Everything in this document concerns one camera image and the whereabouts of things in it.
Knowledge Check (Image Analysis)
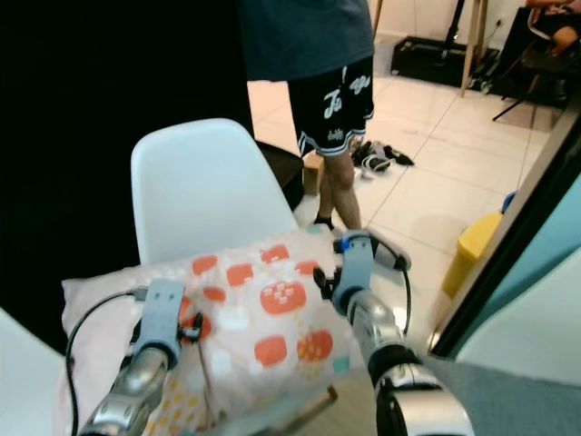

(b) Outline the pink pillow with orange pattern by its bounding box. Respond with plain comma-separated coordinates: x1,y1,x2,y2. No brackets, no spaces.
61,224,366,436

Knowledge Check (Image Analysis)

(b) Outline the black folding chair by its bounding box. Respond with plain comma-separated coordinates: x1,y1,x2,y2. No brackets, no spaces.
493,7,581,124

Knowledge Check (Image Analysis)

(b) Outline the small cardboard box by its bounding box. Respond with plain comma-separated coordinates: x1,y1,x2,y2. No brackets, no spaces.
300,152,327,197

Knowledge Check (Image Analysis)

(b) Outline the black round stool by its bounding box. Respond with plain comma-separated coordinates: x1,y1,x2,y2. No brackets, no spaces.
253,140,306,212

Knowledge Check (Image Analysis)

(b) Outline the yellow bin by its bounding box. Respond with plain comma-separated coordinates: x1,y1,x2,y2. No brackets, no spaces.
441,211,506,300

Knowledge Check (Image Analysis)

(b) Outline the person in black shorts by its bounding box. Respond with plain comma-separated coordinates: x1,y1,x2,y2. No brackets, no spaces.
235,0,379,233

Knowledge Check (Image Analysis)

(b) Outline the dark framed glass door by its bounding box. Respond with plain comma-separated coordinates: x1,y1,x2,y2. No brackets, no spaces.
426,107,581,362

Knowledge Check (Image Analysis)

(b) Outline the black treadmill base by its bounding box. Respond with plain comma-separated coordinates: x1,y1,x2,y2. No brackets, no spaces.
389,35,475,89

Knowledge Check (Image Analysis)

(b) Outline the wooden table leg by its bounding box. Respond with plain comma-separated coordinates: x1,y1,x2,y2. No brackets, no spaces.
460,0,487,97

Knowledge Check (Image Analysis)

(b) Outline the seated person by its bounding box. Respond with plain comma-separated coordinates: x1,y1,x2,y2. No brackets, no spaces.
525,0,581,57

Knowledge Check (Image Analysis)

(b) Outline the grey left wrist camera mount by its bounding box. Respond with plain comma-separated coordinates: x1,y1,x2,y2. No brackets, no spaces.
139,278,188,369

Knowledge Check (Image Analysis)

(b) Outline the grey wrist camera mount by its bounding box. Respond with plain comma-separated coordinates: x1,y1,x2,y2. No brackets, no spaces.
330,231,376,315
139,278,188,369

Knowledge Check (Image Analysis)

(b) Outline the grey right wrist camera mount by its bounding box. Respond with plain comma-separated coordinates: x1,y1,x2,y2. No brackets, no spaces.
330,231,376,315

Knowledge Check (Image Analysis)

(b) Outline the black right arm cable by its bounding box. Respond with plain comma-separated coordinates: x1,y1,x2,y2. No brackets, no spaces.
367,233,415,339

